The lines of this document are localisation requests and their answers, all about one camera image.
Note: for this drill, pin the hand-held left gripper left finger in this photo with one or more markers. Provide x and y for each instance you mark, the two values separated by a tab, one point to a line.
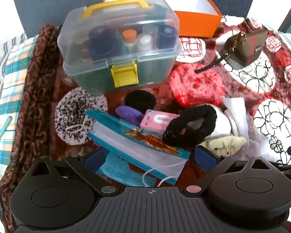
94	159

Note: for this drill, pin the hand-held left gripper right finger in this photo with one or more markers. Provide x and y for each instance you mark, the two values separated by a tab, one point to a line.
205	157

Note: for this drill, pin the teal packet of face masks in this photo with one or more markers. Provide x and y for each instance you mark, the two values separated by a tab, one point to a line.
126	140

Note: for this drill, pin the white fluffy cloth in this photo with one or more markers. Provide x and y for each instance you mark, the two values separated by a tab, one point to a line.
224	126

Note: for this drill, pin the large black scrunchie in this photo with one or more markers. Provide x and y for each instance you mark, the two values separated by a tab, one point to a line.
198	111

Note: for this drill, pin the purple plush cloth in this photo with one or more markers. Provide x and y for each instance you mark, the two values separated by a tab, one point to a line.
131	114

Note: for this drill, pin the orange cardboard box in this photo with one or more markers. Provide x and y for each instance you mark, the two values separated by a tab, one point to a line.
196	21

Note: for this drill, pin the turquoise flat packet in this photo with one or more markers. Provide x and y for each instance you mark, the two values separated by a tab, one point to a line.
114	166

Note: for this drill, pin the cream cloth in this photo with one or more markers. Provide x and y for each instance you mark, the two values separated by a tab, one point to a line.
223	143

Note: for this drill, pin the white paper tissue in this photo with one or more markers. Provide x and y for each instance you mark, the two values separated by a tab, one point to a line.
235	104

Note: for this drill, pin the pink tissue packet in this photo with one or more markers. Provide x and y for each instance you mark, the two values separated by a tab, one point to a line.
155	121

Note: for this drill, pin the red floral patterned blanket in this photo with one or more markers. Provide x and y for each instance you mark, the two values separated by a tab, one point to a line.
196	82

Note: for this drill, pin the brown scroll-patterned blanket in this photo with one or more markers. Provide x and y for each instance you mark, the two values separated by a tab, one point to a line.
34	102

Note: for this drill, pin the teal lighter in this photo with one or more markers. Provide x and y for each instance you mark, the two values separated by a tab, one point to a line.
4	128

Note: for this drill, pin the clear plastic storage box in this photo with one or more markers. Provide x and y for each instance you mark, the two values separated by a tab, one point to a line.
75	53

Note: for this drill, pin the plaid bed sheet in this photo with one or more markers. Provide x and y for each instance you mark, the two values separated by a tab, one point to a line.
12	89

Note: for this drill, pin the large dark blue bottle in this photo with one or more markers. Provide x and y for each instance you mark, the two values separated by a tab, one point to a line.
100	38

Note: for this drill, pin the orange-capped bottle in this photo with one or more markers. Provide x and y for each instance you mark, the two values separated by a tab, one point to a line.
129	38

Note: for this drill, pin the small dark blue bottle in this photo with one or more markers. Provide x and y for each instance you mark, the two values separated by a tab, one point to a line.
167	36

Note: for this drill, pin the white plastic bottle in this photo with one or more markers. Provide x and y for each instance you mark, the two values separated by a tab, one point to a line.
145	42

